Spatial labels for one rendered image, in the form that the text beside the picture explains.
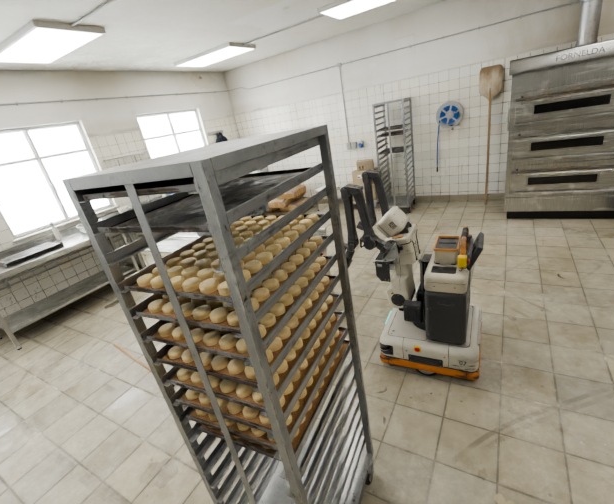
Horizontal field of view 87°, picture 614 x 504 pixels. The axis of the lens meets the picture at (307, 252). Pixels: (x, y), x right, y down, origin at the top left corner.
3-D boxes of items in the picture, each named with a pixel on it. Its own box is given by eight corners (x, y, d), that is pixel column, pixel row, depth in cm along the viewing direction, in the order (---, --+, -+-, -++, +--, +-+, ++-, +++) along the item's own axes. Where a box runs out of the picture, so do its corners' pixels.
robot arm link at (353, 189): (358, 183, 200) (363, 179, 208) (338, 188, 207) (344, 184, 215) (376, 249, 213) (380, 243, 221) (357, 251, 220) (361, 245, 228)
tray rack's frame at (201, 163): (297, 436, 204) (217, 142, 135) (378, 463, 180) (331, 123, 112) (236, 556, 152) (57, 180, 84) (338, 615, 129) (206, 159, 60)
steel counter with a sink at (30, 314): (16, 352, 365) (-49, 254, 317) (-7, 340, 401) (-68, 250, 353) (223, 236, 625) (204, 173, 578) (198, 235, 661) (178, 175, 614)
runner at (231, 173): (315, 144, 117) (313, 136, 116) (322, 143, 116) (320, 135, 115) (188, 194, 66) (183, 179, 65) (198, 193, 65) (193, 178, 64)
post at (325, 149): (368, 450, 179) (319, 125, 114) (373, 452, 178) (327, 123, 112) (367, 455, 177) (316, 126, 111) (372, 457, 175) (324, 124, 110)
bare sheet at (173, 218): (233, 179, 136) (232, 175, 135) (320, 170, 118) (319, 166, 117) (99, 232, 88) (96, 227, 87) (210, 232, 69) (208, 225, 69)
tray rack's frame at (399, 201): (389, 201, 629) (381, 102, 560) (416, 200, 604) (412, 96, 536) (380, 212, 578) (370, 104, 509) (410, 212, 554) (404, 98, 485)
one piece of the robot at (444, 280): (471, 315, 260) (473, 217, 228) (466, 362, 217) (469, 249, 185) (427, 310, 276) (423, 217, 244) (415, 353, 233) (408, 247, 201)
